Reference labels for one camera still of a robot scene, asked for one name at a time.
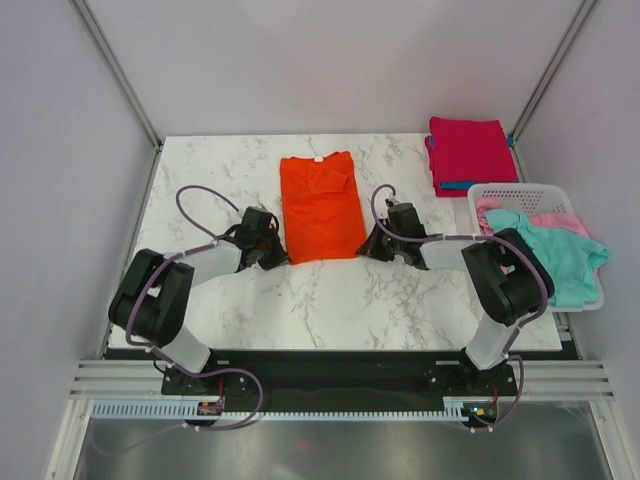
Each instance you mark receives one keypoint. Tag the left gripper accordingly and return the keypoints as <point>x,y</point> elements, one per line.
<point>279,258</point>

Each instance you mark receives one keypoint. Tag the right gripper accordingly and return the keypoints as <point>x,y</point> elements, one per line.
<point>371,247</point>

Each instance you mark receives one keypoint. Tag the orange t-shirt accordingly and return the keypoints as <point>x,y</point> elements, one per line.
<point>322,213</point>

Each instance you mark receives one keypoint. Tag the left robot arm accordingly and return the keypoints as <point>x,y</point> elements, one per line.
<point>151,301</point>

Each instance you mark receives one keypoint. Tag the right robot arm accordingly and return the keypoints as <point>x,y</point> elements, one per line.
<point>511,284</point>

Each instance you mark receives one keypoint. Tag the folded red t-shirt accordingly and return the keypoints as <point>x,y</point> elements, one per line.
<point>448,173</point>

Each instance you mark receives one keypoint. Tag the folded magenta t-shirt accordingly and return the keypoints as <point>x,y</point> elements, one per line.
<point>481,145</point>

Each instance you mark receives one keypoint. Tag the white laundry basket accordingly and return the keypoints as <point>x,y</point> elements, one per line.
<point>530,199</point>

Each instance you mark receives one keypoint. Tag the pink t-shirt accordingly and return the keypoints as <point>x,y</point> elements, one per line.
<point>560,220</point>

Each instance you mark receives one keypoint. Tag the teal t-shirt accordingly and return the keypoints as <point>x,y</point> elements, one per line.
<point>578,294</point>

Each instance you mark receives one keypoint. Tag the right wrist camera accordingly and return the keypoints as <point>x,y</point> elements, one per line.
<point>403,219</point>

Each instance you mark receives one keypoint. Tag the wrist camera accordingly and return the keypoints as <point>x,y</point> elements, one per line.
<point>260,221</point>
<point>403,219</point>

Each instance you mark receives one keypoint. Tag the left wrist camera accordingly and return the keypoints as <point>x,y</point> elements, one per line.
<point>260,221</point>

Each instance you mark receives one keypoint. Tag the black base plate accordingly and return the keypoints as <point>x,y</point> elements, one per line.
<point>318,381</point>

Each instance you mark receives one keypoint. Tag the white cable duct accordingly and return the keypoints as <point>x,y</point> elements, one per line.
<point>193,410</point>

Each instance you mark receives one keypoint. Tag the right aluminium frame post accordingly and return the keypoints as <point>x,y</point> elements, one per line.
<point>577,23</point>

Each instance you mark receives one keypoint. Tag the aluminium frame post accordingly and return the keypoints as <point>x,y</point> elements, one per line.
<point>98,37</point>
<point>577,23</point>

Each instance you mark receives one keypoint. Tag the left aluminium frame post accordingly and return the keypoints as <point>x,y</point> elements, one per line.
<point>98,37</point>

